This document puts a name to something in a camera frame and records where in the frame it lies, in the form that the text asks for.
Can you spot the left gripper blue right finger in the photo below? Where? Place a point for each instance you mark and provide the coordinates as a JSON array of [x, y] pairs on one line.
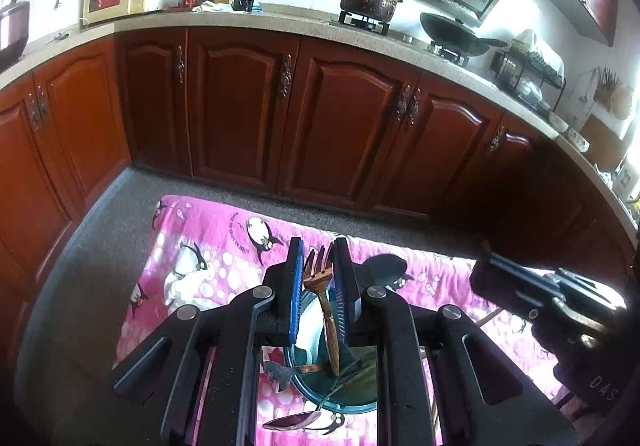
[[346, 289]]

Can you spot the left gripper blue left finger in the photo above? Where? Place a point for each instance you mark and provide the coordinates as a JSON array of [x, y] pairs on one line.
[[291, 291]]

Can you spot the gold wooden fork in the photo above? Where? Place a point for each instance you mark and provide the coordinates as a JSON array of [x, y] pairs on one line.
[[317, 276]]

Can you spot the small steel spoon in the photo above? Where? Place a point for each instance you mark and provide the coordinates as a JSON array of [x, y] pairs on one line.
[[389, 270]]

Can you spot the white floral utensil holder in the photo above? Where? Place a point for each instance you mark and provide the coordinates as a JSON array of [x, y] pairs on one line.
[[355, 392]]

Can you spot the white ceramic spoon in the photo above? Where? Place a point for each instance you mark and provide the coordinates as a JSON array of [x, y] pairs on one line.
[[310, 345]]

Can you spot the steel fork wooden handle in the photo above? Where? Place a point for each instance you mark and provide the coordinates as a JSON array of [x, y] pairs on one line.
[[281, 376]]

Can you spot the wooden kitchen cabinets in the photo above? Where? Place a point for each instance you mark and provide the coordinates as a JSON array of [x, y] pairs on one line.
[[302, 118]]

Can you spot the pink penguin cloth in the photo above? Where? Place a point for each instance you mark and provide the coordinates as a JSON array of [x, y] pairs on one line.
[[223, 251]]

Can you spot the white crumpled tissue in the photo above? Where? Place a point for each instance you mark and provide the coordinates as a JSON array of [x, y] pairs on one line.
[[171, 286]]

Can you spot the black dish rack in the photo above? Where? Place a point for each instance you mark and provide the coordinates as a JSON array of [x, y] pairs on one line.
[[527, 81]]

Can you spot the black wok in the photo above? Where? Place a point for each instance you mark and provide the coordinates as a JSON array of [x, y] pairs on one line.
[[454, 36]]

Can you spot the rice cooker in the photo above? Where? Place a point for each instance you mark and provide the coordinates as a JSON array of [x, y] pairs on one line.
[[14, 34]]

